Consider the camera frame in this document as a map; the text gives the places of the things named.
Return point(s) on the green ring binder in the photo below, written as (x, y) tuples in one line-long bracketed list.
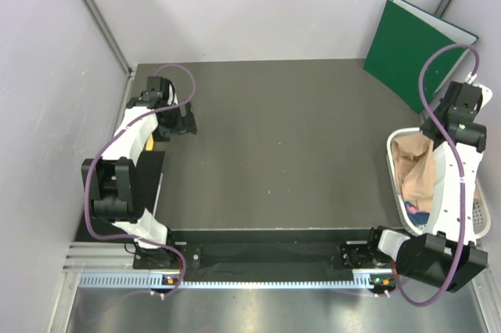
[(406, 37)]

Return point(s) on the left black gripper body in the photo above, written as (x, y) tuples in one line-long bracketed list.
[(174, 124)]

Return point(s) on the slotted grey cable duct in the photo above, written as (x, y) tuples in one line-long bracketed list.
[(355, 279)]

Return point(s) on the white perforated laundry basket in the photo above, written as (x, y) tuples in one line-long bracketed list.
[(480, 216)]

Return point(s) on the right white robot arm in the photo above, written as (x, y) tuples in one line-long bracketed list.
[(444, 253)]

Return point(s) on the blue pink t shirt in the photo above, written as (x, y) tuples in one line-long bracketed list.
[(417, 217)]

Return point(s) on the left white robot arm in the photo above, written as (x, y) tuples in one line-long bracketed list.
[(116, 207)]

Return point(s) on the yellow marker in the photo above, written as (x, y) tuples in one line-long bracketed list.
[(149, 143)]

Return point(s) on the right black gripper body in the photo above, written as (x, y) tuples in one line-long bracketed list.
[(424, 126)]

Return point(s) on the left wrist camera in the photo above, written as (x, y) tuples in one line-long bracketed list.
[(159, 86)]

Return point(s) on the beige t shirt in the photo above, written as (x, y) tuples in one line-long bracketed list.
[(413, 157)]

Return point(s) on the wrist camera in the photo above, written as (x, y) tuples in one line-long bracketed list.
[(463, 95), (159, 86)]

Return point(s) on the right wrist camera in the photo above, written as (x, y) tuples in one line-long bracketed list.
[(463, 95)]

